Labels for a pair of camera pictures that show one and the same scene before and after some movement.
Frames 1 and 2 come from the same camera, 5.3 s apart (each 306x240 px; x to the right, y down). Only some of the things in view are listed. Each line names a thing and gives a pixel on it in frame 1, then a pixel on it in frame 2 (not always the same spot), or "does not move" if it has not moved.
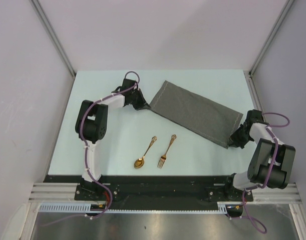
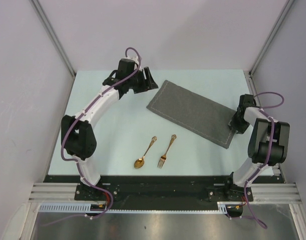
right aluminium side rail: (253, 93) does not move
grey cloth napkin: (210, 119) does not move
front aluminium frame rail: (65, 192) does not move
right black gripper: (234, 141) → (241, 129)
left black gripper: (142, 104) → (146, 84)
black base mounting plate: (154, 190) does not move
